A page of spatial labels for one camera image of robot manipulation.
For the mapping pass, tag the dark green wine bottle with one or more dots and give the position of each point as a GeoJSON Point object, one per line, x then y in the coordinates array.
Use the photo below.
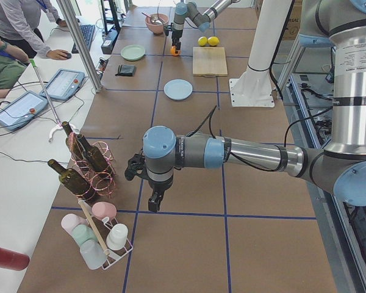
{"type": "Point", "coordinates": [75, 182]}

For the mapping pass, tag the blue teach pendant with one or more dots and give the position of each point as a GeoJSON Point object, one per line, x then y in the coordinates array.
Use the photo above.
{"type": "Point", "coordinates": [22, 110]}
{"type": "Point", "coordinates": [64, 84]}

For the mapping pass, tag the light green plate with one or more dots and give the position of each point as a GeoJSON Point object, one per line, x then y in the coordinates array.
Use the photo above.
{"type": "Point", "coordinates": [133, 52]}

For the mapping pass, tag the aluminium frame post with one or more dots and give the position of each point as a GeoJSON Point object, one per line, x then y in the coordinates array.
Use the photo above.
{"type": "Point", "coordinates": [69, 15]}

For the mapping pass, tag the reacher grabber stick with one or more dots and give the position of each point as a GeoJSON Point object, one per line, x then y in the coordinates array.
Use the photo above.
{"type": "Point", "coordinates": [58, 125]}

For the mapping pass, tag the yellow lemon upper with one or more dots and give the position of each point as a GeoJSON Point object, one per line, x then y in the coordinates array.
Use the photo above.
{"type": "Point", "coordinates": [202, 41]}

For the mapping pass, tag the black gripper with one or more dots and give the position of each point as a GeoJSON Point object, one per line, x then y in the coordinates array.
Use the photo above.
{"type": "Point", "coordinates": [159, 186]}
{"type": "Point", "coordinates": [175, 36]}

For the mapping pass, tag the yellow lemon lower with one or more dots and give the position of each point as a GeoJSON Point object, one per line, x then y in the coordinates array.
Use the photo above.
{"type": "Point", "coordinates": [213, 41]}

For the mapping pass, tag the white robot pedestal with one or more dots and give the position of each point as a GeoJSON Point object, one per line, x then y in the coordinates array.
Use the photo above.
{"type": "Point", "coordinates": [253, 88]}

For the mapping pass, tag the pale pink cup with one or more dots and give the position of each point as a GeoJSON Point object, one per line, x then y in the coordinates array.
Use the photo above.
{"type": "Point", "coordinates": [70, 221]}

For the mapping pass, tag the white cup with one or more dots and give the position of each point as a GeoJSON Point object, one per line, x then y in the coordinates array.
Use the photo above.
{"type": "Point", "coordinates": [116, 239]}

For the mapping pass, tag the blue teach pendant near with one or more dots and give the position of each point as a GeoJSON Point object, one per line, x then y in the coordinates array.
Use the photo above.
{"type": "Point", "coordinates": [22, 110]}

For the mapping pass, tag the light green cup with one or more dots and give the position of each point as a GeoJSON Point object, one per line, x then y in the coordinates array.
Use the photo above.
{"type": "Point", "coordinates": [82, 233]}

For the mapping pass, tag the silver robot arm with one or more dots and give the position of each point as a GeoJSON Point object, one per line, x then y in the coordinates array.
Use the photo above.
{"type": "Point", "coordinates": [200, 20]}
{"type": "Point", "coordinates": [338, 168]}

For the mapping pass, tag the yellow lemon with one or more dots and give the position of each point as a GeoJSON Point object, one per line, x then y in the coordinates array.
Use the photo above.
{"type": "Point", "coordinates": [213, 41]}
{"type": "Point", "coordinates": [202, 41]}

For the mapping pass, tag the light blue cup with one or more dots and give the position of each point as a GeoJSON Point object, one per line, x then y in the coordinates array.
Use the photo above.
{"type": "Point", "coordinates": [92, 254]}

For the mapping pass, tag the metal scoop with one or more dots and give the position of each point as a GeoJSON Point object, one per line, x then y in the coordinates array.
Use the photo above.
{"type": "Point", "coordinates": [154, 19]}

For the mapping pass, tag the pink bowl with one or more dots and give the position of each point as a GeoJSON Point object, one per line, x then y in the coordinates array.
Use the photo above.
{"type": "Point", "coordinates": [156, 28]}

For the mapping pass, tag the red cylinder bottle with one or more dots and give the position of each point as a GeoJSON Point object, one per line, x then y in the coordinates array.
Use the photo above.
{"type": "Point", "coordinates": [13, 260]}

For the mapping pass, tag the white wire cup rack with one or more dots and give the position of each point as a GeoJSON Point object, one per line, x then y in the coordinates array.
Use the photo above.
{"type": "Point", "coordinates": [101, 229]}

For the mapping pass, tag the black keyboard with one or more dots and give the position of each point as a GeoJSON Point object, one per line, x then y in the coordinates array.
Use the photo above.
{"type": "Point", "coordinates": [87, 31]}

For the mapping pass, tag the wooden cutting board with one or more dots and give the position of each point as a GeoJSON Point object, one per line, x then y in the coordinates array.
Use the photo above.
{"type": "Point", "coordinates": [209, 61]}

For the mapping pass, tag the grey folded cloth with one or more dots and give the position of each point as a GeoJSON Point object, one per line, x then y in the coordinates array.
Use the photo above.
{"type": "Point", "coordinates": [126, 70]}

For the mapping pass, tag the orange fruit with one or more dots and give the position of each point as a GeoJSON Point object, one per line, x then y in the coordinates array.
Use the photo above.
{"type": "Point", "coordinates": [175, 51]}

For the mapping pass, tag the copper wire bottle rack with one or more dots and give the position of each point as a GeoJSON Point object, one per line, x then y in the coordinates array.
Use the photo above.
{"type": "Point", "coordinates": [103, 186]}

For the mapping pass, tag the blue teach pendant far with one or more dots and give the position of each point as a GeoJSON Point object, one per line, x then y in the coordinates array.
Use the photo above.
{"type": "Point", "coordinates": [64, 84]}

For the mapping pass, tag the light blue plate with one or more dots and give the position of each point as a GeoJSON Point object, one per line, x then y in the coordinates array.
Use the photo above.
{"type": "Point", "coordinates": [178, 89]}

